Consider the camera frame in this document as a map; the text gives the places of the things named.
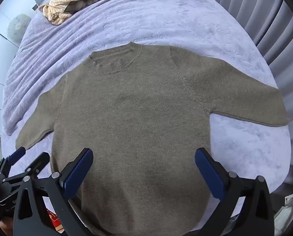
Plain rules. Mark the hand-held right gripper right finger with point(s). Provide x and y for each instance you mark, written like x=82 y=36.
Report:
x=206 y=172

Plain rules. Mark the dark grey garment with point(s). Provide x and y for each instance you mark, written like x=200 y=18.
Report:
x=87 y=1

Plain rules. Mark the lavender embossed blanket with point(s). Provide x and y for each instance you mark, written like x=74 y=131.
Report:
x=136 y=17

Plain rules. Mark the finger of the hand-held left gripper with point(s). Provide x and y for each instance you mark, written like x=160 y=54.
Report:
x=39 y=162
x=16 y=155

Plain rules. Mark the person's left hand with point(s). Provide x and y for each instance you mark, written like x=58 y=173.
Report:
x=6 y=229

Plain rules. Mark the red box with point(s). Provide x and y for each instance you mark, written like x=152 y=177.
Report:
x=53 y=220

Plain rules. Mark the olive brown knit sweater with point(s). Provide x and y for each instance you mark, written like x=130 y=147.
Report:
x=141 y=118

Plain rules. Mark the grey pleated curtain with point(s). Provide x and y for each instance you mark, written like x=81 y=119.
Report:
x=279 y=29

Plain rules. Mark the white round plush pillow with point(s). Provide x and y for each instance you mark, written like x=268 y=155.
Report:
x=17 y=28

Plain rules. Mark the white crumpled cloth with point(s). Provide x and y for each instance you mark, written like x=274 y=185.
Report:
x=287 y=209

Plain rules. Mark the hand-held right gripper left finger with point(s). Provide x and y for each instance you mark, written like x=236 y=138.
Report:
x=79 y=172

